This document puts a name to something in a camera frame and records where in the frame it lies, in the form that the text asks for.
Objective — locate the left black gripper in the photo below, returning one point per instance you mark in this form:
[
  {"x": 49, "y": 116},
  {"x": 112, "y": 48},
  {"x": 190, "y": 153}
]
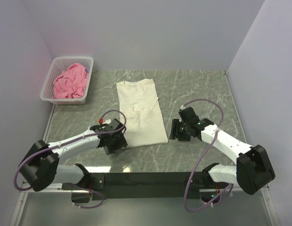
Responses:
[{"x": 118, "y": 142}]

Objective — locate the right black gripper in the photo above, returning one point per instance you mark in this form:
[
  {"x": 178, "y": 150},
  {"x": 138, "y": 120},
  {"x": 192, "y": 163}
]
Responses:
[{"x": 174, "y": 130}]

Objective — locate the cream white t shirt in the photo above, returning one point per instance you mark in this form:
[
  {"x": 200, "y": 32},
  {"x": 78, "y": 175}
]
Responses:
[{"x": 139, "y": 102}]

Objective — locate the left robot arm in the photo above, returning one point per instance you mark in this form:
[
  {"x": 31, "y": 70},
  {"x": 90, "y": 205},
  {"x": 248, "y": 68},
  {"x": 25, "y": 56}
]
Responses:
[{"x": 42, "y": 167}]

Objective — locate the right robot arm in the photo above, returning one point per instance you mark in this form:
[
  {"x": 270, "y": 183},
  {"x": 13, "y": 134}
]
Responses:
[{"x": 252, "y": 170}]

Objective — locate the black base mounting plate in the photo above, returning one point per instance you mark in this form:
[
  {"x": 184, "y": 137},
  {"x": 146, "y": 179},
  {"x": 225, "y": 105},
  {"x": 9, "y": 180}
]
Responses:
[{"x": 141, "y": 185}]

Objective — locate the pink t shirt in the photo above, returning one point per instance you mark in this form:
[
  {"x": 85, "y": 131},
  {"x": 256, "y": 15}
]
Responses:
[{"x": 71, "y": 83}]

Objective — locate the white plastic laundry basket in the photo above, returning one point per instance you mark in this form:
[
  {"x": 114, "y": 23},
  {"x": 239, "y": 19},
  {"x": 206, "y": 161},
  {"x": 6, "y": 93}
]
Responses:
[{"x": 58, "y": 65}]

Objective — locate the purple garment in basket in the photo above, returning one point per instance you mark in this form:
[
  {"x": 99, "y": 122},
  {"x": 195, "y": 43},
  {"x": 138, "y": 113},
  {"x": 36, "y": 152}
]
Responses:
[{"x": 87, "y": 69}]

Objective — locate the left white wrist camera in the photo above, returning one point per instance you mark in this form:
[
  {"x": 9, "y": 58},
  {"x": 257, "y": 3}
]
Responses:
[{"x": 103, "y": 122}]

